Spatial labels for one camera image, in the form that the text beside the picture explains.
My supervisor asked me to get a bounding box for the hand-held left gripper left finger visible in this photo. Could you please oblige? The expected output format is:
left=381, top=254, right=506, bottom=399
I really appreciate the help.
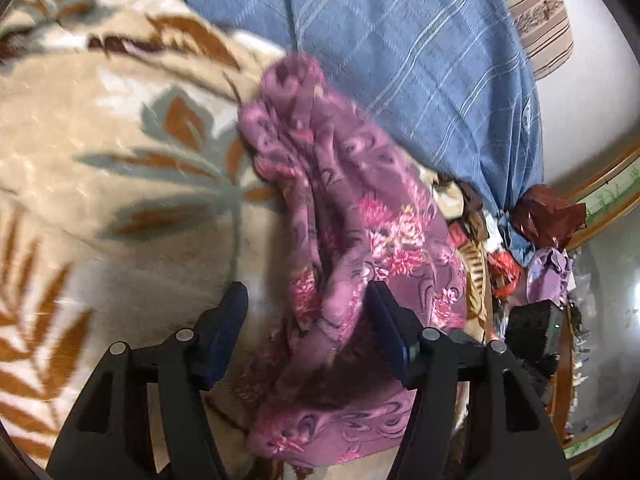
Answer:
left=47, top=281, right=249, bottom=480

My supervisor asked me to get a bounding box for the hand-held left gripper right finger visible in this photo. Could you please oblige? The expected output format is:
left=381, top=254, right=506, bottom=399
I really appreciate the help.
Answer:
left=364, top=280, right=571, bottom=480

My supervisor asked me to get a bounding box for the purple floral cloth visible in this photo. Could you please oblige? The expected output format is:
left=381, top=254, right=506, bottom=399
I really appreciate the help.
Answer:
left=237, top=54, right=469, bottom=467

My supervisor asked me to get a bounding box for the lilac cloth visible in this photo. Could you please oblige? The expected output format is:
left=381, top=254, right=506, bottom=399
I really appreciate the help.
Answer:
left=526, top=246, right=572, bottom=307

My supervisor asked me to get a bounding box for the dark red plastic bag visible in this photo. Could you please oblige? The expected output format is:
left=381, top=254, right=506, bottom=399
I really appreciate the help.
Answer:
left=509, top=184, right=587, bottom=252

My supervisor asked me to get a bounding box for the green painted wooden trim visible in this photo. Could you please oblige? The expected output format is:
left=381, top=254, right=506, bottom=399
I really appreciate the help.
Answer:
left=564, top=144, right=640, bottom=252

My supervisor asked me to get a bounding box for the beige leaf-print fleece blanket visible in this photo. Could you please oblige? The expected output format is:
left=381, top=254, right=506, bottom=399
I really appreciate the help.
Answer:
left=0, top=0, right=501, bottom=480

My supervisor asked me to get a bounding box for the brown striped pillow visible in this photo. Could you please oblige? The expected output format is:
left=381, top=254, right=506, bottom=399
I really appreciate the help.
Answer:
left=489, top=0, right=574, bottom=81

